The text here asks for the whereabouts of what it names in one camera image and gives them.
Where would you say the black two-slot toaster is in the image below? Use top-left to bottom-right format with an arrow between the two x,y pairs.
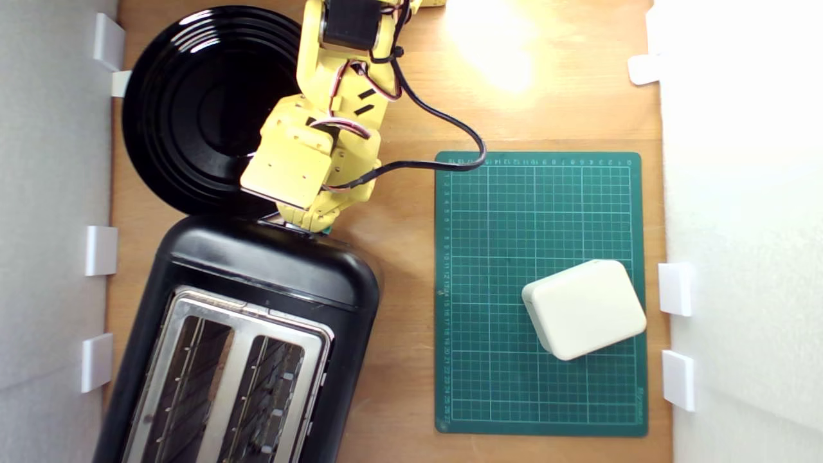
92,214 -> 383,463

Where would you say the black round plate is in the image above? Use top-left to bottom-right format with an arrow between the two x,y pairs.
122,5 -> 303,217

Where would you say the green cutting mat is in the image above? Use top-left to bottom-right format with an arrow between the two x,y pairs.
435,151 -> 649,438

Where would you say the white block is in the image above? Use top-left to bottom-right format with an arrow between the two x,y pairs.
521,259 -> 648,362

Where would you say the yellow wrist camera mount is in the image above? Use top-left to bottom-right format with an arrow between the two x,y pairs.
240,121 -> 336,211

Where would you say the black camera cable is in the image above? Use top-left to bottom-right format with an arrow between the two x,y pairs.
321,0 -> 487,192

